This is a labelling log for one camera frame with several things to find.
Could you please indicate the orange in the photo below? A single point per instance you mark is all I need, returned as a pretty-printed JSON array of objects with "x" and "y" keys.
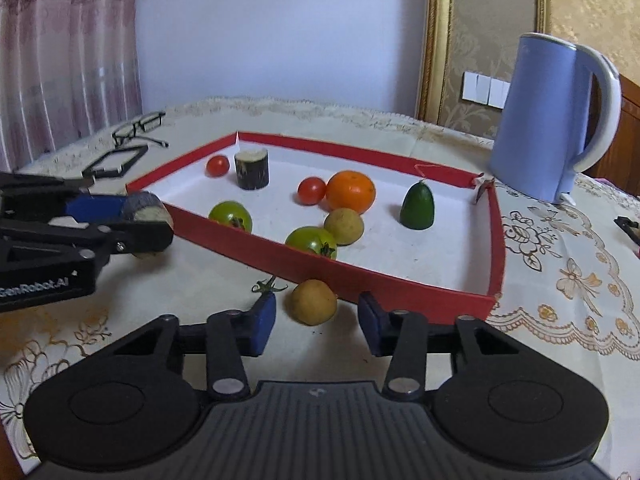
[{"x": 351, "y": 191}]

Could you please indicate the green avocado-shaped fruit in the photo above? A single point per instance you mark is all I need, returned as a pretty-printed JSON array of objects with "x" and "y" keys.
[{"x": 417, "y": 207}]

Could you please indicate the brown wooden headboard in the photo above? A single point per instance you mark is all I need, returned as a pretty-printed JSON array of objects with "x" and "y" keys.
[{"x": 627, "y": 135}]

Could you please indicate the red cherry tomato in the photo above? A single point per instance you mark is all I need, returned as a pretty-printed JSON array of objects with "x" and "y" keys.
[
  {"x": 217, "y": 166},
  {"x": 311, "y": 191}
]

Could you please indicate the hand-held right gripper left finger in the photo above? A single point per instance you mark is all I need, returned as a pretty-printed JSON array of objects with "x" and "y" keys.
[{"x": 265, "y": 324}]

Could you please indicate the green tomato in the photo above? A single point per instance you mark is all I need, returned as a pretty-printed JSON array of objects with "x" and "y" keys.
[
  {"x": 310, "y": 241},
  {"x": 230, "y": 216}
]

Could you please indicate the blue electric kettle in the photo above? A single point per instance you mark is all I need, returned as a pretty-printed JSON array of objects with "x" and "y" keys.
[{"x": 535, "y": 120}]

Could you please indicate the small yellow potato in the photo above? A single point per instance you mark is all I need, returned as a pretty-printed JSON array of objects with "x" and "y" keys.
[
  {"x": 314, "y": 302},
  {"x": 343, "y": 226}
]

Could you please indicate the white wall switch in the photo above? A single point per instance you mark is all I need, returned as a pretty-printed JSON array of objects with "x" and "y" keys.
[
  {"x": 499, "y": 92},
  {"x": 475, "y": 87}
]

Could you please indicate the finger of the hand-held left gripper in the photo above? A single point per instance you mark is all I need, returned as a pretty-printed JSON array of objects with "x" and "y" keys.
[
  {"x": 95, "y": 207},
  {"x": 140, "y": 239}
]

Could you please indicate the green tomato stem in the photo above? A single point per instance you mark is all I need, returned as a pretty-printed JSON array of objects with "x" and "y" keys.
[{"x": 267, "y": 286}]

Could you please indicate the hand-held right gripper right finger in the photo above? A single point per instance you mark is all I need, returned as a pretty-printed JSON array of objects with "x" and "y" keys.
[{"x": 370, "y": 326}]

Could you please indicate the pink patterned curtain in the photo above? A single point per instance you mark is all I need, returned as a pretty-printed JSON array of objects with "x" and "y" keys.
[{"x": 65, "y": 60}]

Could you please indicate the black rectangular frame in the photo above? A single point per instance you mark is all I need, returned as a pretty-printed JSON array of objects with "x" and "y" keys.
[{"x": 105, "y": 173}]

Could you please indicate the red tray with white inside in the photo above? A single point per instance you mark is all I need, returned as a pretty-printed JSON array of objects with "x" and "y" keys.
[{"x": 450, "y": 255}]

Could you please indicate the gold wall moulding frame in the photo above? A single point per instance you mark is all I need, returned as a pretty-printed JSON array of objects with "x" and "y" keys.
[{"x": 435, "y": 60}]

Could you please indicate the black-framed glasses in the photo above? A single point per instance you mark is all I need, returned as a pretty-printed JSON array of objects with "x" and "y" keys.
[{"x": 136, "y": 126}]

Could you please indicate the small black object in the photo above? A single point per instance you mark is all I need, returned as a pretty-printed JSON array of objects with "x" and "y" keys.
[{"x": 627, "y": 226}]

